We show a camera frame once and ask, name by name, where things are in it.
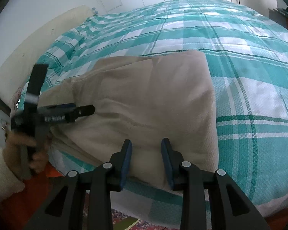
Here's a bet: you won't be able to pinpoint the dark nightstand with clutter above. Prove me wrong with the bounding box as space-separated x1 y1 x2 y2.
269 8 288 30

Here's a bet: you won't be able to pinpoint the orange garment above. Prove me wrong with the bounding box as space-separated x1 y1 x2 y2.
0 163 62 229

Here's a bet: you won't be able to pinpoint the person's left hand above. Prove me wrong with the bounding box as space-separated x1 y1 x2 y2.
2 131 51 177

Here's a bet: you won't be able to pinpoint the teal plaid bedspread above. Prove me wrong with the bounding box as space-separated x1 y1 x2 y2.
37 0 288 226

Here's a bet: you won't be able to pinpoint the beige pants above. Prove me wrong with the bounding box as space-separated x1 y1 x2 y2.
38 50 219 190

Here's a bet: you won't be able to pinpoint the cream padded headboard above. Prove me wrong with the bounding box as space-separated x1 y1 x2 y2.
0 5 96 108

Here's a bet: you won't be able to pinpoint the white fuzzy sleeve forearm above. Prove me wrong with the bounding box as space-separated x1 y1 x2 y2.
0 149 25 202

